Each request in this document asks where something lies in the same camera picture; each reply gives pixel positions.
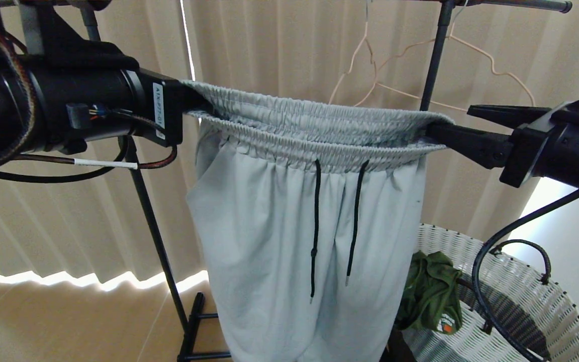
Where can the pink clothes hanger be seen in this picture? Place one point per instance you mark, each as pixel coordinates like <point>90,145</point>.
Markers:
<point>470,47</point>
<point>351,65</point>

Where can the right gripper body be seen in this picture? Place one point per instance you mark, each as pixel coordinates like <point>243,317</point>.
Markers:
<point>571,151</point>

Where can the pale grey shorts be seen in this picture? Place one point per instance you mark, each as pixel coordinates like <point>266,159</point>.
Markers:
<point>269,226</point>

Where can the white laundry basket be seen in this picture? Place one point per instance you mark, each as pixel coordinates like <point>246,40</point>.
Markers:
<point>450,241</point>

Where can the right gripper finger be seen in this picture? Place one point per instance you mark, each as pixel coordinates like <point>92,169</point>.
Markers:
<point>515,116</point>
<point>480,148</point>

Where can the black clothes rack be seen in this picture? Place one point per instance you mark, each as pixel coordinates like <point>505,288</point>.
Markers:
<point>156,241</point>

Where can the green garment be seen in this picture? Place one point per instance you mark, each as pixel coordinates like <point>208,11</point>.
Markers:
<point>430,296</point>

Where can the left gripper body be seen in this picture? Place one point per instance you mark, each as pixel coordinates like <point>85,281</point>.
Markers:
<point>93,105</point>

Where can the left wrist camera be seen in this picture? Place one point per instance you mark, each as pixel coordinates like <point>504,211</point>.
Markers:
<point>78,50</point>

